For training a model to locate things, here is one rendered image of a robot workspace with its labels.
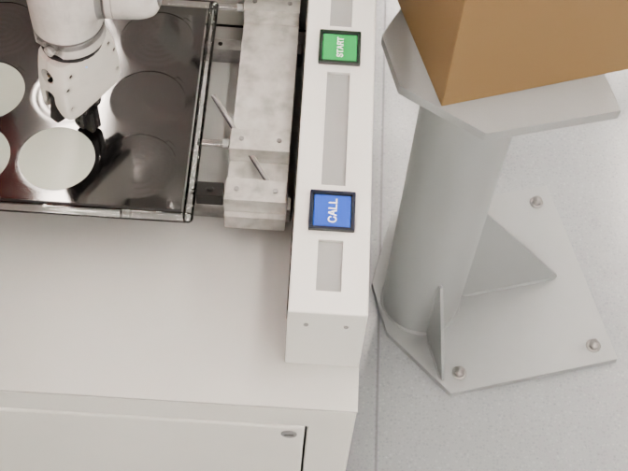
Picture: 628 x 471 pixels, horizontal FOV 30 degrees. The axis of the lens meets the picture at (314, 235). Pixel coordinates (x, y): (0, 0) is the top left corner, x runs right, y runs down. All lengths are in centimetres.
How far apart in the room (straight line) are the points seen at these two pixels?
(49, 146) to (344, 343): 47
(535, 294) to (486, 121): 86
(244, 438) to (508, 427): 93
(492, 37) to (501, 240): 76
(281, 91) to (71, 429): 54
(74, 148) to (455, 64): 53
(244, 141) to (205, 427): 38
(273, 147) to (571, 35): 46
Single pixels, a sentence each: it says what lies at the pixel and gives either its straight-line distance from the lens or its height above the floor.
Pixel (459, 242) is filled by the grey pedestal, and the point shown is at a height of 37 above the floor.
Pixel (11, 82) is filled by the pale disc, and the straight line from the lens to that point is 166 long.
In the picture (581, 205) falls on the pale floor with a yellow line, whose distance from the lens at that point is 268.
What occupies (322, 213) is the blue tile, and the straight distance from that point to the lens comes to 143.
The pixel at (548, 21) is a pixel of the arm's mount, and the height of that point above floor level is 97.
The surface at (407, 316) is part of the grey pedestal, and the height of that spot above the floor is 7.
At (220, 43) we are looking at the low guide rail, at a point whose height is 85.
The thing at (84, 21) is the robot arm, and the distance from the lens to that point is 137.
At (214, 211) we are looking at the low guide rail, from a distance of 158.
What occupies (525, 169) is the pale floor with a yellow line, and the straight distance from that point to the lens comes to 271.
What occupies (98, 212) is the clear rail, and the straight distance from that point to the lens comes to 151.
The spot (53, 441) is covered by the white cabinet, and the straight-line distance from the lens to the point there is 164.
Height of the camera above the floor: 216
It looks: 58 degrees down
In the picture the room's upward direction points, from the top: 5 degrees clockwise
